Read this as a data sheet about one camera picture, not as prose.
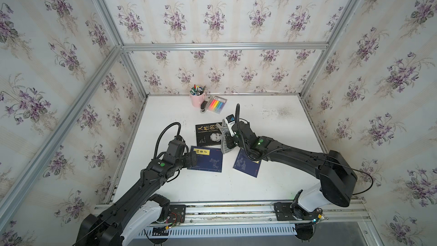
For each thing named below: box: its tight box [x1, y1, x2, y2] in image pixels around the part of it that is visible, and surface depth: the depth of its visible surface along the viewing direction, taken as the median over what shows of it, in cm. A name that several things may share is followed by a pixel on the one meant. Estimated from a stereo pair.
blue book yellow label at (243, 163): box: [232, 148, 262, 178], surface depth 88 cm
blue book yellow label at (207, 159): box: [187, 145, 224, 173], surface depth 91 cm
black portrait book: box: [195, 123, 222, 147], surface depth 100 cm
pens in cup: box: [189, 83, 207, 96], surface depth 110 cm
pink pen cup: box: [189, 91, 207, 108], surface depth 112 cm
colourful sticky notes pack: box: [207, 95, 228, 115], surface depth 116 cm
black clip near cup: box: [200, 100, 208, 114], surface depth 112 cm
